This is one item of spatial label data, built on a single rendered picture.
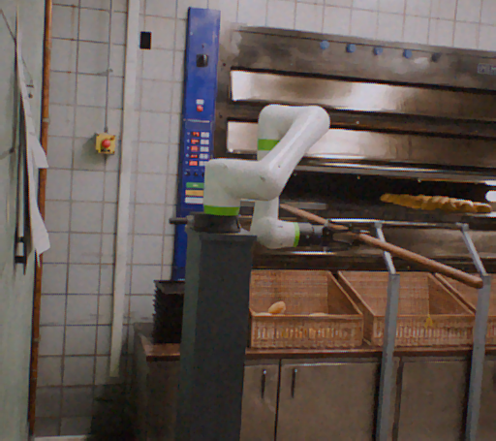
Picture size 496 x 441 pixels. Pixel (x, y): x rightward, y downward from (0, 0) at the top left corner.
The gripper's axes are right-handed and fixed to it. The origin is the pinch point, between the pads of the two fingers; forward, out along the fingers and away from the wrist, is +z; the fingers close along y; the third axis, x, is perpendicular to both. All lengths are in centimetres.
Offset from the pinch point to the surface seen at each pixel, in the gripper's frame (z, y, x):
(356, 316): 26, 45, -52
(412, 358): 54, 64, -49
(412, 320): 55, 47, -53
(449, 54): 91, -89, -105
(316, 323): 5, 48, -53
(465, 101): 104, -64, -104
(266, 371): -18, 69, -47
